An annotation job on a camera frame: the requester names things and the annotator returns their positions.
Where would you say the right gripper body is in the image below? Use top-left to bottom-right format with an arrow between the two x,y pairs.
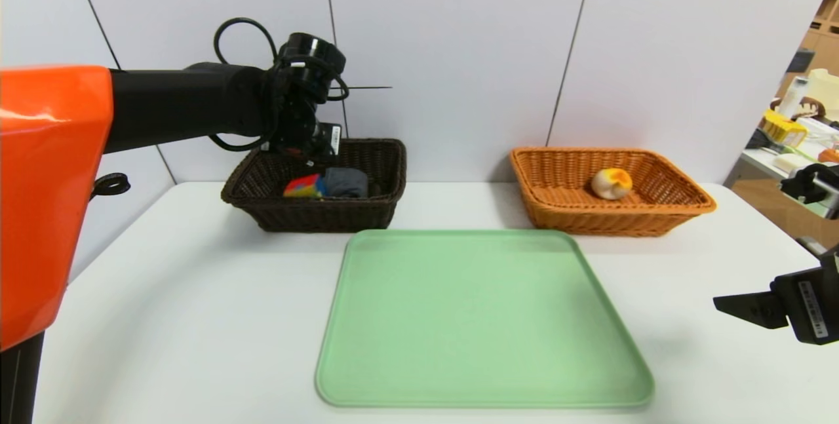
770,243 -> 839,345

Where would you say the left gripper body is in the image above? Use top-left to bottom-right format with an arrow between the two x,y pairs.
312,122 -> 342,160

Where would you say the dark grey towel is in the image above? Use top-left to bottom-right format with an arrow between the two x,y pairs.
322,167 -> 370,200

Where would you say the colourful puzzle cube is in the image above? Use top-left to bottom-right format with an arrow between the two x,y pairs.
283,173 -> 328,199

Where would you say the round yellow bun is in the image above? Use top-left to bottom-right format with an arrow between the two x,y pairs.
591,167 -> 634,201

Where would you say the dark brown wicker basket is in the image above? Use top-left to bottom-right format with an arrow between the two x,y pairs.
221,138 -> 408,233

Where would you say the orange wicker basket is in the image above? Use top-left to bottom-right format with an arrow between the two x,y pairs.
509,148 -> 716,238

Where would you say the grey chair base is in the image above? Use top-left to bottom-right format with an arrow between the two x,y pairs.
795,237 -> 830,260

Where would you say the white side table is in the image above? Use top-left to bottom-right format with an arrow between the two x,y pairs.
721,119 -> 839,241

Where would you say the white rectangular block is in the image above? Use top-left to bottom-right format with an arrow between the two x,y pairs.
772,153 -> 817,176

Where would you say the yellow box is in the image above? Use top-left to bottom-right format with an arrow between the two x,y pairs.
760,110 -> 807,148

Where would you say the brown figurine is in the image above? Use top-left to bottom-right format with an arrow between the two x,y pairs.
791,98 -> 825,122

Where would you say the white plastic bottle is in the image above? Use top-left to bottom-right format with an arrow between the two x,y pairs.
784,77 -> 808,118

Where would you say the beige appliance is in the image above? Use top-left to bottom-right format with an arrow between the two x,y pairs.
804,69 -> 839,114

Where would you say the green plastic tray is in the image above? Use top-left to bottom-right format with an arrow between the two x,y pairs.
315,229 -> 655,408

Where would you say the dark grey chair back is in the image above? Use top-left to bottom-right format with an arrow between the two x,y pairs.
782,50 -> 811,77

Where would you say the wooden shelf unit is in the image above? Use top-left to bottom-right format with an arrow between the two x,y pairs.
779,0 -> 839,104

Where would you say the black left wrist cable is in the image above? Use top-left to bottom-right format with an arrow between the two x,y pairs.
214,17 -> 350,153

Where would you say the black braided cable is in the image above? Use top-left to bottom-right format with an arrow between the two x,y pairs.
90,172 -> 131,200

